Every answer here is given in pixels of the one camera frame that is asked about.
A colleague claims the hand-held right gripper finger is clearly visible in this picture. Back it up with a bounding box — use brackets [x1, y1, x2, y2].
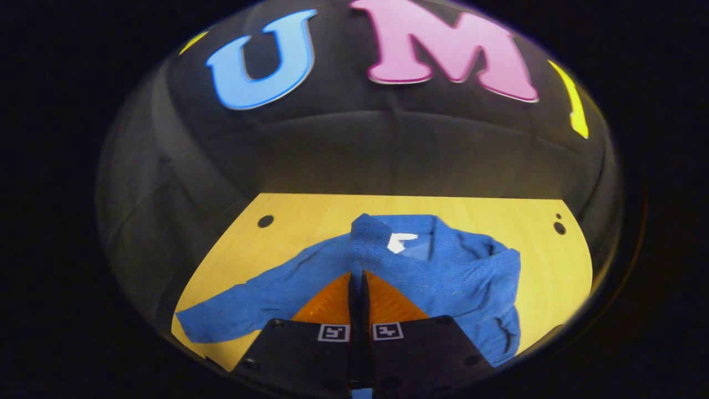
[363, 270, 496, 391]
[235, 272, 363, 391]

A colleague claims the blue button shirt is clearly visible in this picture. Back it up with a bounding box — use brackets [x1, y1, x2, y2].
[176, 213, 522, 367]

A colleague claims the black backdrop cloth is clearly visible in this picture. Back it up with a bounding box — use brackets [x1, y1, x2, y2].
[97, 0, 624, 333]

